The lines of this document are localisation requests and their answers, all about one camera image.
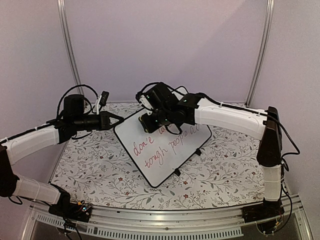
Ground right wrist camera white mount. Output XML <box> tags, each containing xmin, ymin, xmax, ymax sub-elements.
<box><xmin>135</xmin><ymin>91</ymin><xmax>154</xmax><ymax>116</ymax></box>

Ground white whiteboard black frame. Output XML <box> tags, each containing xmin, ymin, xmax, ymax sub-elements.
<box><xmin>114</xmin><ymin>107</ymin><xmax>212</xmax><ymax>188</ymax></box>

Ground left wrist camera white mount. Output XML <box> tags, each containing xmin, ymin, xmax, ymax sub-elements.
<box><xmin>95</xmin><ymin>91</ymin><xmax>110</xmax><ymax>115</ymax></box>

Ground aluminium corner post left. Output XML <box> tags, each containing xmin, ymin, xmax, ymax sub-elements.
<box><xmin>56</xmin><ymin>0</ymin><xmax>82</xmax><ymax>85</ymax></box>

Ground aluminium corner post right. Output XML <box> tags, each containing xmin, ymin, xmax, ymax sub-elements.
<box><xmin>245</xmin><ymin>0</ymin><xmax>275</xmax><ymax>107</ymax></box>

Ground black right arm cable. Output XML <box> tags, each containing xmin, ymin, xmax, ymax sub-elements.
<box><xmin>138</xmin><ymin>81</ymin><xmax>301</xmax><ymax>161</ymax></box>

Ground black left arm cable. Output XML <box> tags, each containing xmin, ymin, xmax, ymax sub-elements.
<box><xmin>56</xmin><ymin>84</ymin><xmax>100</xmax><ymax>120</ymax></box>

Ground aluminium corner post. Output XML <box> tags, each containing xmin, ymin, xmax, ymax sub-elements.
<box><xmin>245</xmin><ymin>0</ymin><xmax>275</xmax><ymax>107</ymax></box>
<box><xmin>56</xmin><ymin>0</ymin><xmax>82</xmax><ymax>85</ymax></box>

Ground black whiteboard stand foot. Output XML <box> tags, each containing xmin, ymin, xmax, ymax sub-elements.
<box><xmin>173</xmin><ymin>168</ymin><xmax>181</xmax><ymax>177</ymax></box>
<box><xmin>195</xmin><ymin>148</ymin><xmax>202</xmax><ymax>156</ymax></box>

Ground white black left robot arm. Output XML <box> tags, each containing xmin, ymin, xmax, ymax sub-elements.
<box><xmin>0</xmin><ymin>91</ymin><xmax>124</xmax><ymax>217</ymax></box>

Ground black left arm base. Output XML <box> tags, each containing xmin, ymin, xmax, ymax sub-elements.
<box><xmin>48</xmin><ymin>184</ymin><xmax>93</xmax><ymax>223</ymax></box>

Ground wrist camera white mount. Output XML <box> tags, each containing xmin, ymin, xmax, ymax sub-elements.
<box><xmin>95</xmin><ymin>91</ymin><xmax>110</xmax><ymax>115</ymax></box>
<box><xmin>135</xmin><ymin>91</ymin><xmax>154</xmax><ymax>116</ymax></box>

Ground yellow black whiteboard eraser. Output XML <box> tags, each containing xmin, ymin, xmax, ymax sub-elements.
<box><xmin>138</xmin><ymin>116</ymin><xmax>145</xmax><ymax>129</ymax></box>

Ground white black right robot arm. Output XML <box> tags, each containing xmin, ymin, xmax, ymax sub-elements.
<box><xmin>135</xmin><ymin>82</ymin><xmax>282</xmax><ymax>218</ymax></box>

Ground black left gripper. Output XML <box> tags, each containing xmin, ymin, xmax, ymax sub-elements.
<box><xmin>74</xmin><ymin>111</ymin><xmax>125</xmax><ymax>132</ymax></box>

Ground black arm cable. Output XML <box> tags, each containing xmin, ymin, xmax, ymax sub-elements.
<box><xmin>56</xmin><ymin>84</ymin><xmax>100</xmax><ymax>120</ymax></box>
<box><xmin>138</xmin><ymin>81</ymin><xmax>301</xmax><ymax>161</ymax></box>

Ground aluminium front rail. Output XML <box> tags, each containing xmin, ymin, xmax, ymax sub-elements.
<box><xmin>21</xmin><ymin>194</ymin><xmax>314</xmax><ymax>240</ymax></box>

